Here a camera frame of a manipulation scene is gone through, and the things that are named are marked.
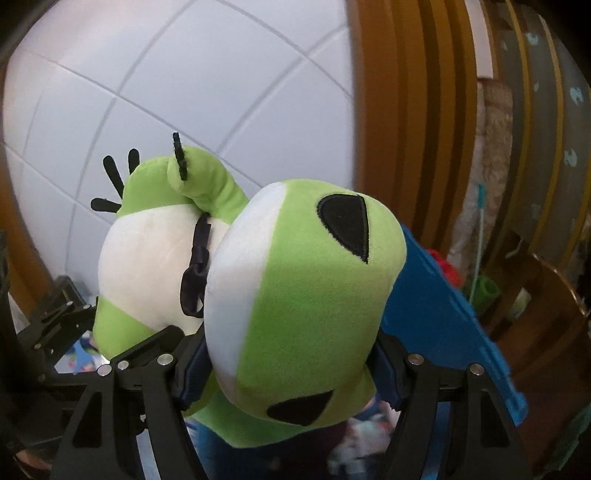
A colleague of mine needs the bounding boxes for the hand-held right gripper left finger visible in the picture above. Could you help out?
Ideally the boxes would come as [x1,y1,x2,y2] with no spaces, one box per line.
[51,325,212,480]

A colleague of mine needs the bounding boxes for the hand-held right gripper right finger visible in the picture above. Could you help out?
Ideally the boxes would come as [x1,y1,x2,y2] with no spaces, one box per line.
[369,335,532,480]

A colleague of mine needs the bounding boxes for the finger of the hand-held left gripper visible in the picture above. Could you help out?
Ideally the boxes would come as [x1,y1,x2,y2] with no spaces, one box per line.
[30,301,96,361]

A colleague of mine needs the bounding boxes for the blue plastic crate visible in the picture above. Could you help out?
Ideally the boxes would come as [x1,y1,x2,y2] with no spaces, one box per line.
[381,224,528,423]

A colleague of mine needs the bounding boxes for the green frog plush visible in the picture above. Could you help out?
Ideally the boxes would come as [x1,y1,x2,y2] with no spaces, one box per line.
[91,133,408,448]

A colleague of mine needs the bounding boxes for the red round object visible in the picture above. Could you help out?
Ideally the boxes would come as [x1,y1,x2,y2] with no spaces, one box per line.
[427,249,462,288]

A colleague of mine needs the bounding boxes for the green cup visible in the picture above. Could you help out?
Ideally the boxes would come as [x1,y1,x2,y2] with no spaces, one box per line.
[468,274,502,306]

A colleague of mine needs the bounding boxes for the wooden chair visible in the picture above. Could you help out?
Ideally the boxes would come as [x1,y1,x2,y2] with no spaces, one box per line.
[485,249,591,400]

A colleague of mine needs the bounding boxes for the teal stick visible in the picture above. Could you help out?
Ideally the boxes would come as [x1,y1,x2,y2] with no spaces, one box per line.
[468,184,486,296]

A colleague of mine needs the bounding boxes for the green cloth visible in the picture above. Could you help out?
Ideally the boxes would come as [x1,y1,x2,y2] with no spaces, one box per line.
[540,401,591,472]

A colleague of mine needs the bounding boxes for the rolled patterned rug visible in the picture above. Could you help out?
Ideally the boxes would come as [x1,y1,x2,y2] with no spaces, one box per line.
[450,78,514,278]

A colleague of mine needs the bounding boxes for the grey patterned curtain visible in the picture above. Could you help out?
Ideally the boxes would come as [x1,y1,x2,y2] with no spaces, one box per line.
[489,0,591,289]

